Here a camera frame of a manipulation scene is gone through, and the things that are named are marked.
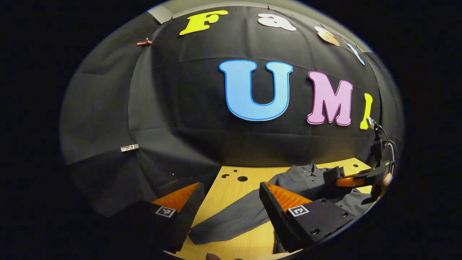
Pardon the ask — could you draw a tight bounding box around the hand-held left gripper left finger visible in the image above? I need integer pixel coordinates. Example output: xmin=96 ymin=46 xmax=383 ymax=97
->
xmin=121 ymin=182 xmax=205 ymax=254

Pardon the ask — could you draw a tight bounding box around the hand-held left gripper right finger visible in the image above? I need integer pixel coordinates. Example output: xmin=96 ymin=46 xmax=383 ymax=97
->
xmin=259 ymin=181 xmax=356 ymax=253

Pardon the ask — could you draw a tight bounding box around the grey collared shirt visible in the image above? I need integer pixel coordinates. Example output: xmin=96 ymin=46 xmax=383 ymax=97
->
xmin=188 ymin=163 xmax=379 ymax=255

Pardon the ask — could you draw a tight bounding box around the black backdrop cloth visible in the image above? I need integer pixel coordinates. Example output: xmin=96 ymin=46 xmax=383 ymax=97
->
xmin=60 ymin=2 xmax=404 ymax=217

